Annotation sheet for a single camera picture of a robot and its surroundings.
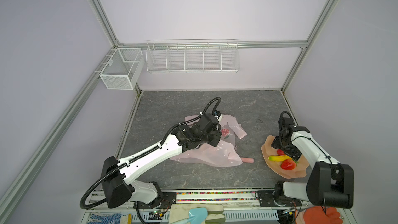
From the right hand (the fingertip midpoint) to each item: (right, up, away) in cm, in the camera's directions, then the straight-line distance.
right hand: (284, 149), depth 84 cm
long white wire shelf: (-51, +56, +13) cm, 77 cm away
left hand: (-38, +10, -12) cm, 41 cm away
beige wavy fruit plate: (-8, -2, +4) cm, 9 cm away
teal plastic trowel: (-47, -25, -16) cm, 56 cm away
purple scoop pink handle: (-20, -6, 0) cm, 21 cm away
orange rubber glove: (+8, -24, -16) cm, 31 cm away
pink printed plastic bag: (-35, +2, -13) cm, 37 cm away
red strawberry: (0, -7, -4) cm, 8 cm away
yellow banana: (-3, -4, -1) cm, 6 cm away
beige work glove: (-39, -25, -15) cm, 49 cm away
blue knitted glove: (-86, -27, -15) cm, 92 cm away
